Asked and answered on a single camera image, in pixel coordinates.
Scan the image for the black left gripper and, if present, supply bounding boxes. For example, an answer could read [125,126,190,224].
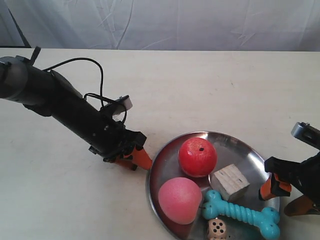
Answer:
[88,119,160,172]

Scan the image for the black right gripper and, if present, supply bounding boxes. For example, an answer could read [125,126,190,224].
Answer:
[258,154,320,217]

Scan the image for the pink toy peach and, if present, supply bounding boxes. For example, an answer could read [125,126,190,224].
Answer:
[158,177,203,225]

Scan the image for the round metal plate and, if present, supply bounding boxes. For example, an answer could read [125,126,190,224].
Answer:
[146,131,280,240]

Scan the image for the pale wooden cube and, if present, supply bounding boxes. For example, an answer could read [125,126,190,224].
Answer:
[210,164,250,202]

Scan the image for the red toy apple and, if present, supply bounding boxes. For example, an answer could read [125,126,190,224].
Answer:
[178,137,218,178]

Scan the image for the teal rubber bone toy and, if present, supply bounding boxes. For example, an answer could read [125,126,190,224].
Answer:
[201,189,281,240]

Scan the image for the wooden die black dots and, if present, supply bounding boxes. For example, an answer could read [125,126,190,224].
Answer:
[207,218,227,240]

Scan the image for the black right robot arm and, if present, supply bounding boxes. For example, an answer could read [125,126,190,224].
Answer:
[258,153,320,217]

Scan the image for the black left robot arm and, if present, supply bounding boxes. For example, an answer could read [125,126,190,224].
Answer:
[0,56,152,171]

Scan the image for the dark stand leg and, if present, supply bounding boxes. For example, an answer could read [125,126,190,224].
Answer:
[6,8,31,49]

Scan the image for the white wrinkled backdrop cloth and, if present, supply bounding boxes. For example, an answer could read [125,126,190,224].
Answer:
[0,0,320,51]

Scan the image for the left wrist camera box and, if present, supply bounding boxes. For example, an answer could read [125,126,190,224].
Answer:
[100,95,133,123]

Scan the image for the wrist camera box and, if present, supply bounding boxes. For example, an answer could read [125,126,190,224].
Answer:
[100,95,133,123]
[291,122,320,150]

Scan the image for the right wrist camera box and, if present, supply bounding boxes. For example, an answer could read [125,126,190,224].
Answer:
[291,122,320,150]

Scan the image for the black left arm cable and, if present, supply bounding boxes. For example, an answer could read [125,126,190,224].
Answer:
[42,57,128,126]

